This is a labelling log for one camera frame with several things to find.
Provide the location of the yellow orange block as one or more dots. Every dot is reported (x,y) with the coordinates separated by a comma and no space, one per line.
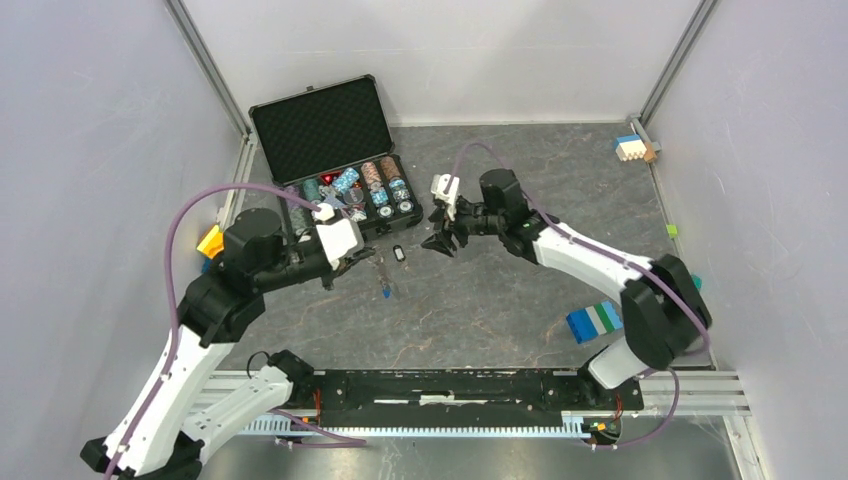
(212,242)

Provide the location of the blue green white brick stack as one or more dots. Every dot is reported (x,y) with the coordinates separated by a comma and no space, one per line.
(591,322)

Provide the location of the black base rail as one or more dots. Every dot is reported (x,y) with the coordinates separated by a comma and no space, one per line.
(523,397)

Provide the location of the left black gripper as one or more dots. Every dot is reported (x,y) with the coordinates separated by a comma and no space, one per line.
(332,273)

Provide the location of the blue white brick block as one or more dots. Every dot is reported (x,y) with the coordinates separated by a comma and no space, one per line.
(630,147)

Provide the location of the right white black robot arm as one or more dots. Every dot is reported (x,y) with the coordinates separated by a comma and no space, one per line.
(662,311)

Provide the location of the black poker chip case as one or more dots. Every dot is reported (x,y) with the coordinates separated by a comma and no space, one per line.
(334,144)

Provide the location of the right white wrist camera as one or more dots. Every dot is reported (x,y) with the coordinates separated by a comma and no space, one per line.
(444,189)

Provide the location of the black key fob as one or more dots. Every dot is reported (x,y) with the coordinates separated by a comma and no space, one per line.
(399,253)

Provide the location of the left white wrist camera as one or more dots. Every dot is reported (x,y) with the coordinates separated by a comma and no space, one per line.
(338,234)

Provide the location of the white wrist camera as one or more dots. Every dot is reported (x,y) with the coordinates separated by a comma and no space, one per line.
(338,234)
(444,189)

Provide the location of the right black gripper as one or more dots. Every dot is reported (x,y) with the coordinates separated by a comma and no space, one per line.
(440,215)

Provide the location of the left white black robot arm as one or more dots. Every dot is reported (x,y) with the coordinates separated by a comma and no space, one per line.
(160,438)

